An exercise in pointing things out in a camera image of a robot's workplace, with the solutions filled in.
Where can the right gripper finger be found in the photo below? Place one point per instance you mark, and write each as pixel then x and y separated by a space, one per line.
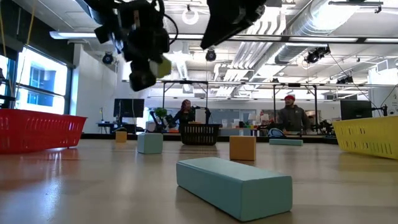
pixel 224 26

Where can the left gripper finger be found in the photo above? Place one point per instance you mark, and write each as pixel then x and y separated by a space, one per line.
pixel 141 77

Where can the green cube block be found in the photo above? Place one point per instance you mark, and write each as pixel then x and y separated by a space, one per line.
pixel 163 68

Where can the small orange block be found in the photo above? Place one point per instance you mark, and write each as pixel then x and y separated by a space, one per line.
pixel 121 137

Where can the blue cube block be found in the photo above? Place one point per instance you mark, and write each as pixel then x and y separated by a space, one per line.
pixel 150 144

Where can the orange cube block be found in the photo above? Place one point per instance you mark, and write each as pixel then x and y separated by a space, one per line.
pixel 242 148

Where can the long blue block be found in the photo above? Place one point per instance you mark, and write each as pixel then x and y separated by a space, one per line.
pixel 233 189
pixel 284 142

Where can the black background robot arm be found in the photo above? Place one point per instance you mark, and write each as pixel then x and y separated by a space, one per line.
pixel 325 126
pixel 169 121

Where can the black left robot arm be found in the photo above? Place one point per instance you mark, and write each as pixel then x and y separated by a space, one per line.
pixel 93 9

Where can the black computer monitor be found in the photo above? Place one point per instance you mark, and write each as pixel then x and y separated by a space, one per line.
pixel 355 109
pixel 129 108

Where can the green potted plant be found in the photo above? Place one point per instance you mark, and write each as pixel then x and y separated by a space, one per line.
pixel 161 112

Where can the black beam with light strips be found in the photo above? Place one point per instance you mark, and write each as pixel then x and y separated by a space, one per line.
pixel 280 39

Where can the dark background desk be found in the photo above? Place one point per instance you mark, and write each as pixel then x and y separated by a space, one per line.
pixel 109 125

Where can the person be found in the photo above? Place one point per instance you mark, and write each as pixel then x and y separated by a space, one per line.
pixel 292 118
pixel 185 115

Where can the black plastic basket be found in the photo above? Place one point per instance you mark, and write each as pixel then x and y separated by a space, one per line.
pixel 200 134

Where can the black ceiling lamp cluster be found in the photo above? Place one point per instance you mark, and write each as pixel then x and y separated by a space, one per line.
pixel 345 80
pixel 315 55

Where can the large window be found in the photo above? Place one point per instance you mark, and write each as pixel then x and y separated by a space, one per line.
pixel 46 81

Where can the red plastic basket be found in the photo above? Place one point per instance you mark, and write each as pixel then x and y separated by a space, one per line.
pixel 37 130

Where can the blue and white round object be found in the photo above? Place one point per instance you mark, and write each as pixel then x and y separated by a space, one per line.
pixel 275 133

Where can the yellow plastic basket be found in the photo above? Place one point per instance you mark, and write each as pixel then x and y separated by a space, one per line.
pixel 370 137

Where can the black workstation frame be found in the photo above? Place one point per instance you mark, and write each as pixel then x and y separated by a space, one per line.
pixel 293 84
pixel 185 82

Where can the silver ventilation duct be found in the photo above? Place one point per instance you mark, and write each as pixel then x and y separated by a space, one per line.
pixel 311 21

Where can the black aluminium table frame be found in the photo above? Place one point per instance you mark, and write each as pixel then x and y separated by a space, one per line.
pixel 93 136

